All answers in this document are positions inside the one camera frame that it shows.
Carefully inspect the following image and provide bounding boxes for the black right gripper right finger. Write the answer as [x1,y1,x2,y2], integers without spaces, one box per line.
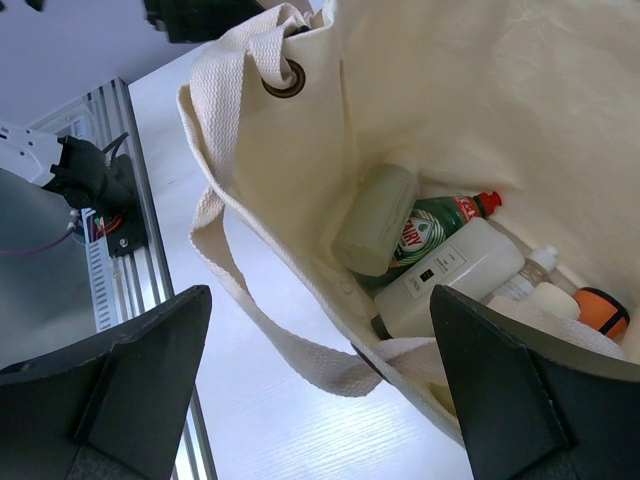
[430,286,639,479]

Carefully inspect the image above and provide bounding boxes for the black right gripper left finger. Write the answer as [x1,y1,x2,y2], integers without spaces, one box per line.
[1,285,212,479]

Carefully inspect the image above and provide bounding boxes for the pale green lotion tube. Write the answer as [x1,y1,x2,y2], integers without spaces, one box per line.
[524,282,581,320]

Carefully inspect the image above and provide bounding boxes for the clear amber soap bottle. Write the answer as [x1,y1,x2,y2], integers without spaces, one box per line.
[487,245,559,301]

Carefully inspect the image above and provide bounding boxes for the white tube black cap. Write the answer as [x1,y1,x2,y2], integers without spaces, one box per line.
[371,218,525,340]

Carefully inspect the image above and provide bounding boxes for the green dish soap bottle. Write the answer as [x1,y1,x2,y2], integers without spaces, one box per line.
[355,192,502,290]

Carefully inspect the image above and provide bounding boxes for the pale green round bottle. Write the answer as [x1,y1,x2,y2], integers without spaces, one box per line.
[331,151,420,277]

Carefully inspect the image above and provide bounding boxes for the cream canvas tote bag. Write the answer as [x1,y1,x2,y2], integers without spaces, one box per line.
[177,1,639,441]

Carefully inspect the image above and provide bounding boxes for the orange bottle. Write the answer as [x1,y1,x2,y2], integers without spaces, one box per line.
[573,287,630,340]

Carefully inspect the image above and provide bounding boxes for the aluminium mounting rail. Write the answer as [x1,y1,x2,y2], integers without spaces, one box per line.
[29,77,219,480]

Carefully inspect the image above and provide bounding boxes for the white slotted cable duct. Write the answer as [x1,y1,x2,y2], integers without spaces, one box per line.
[81,208,120,333]

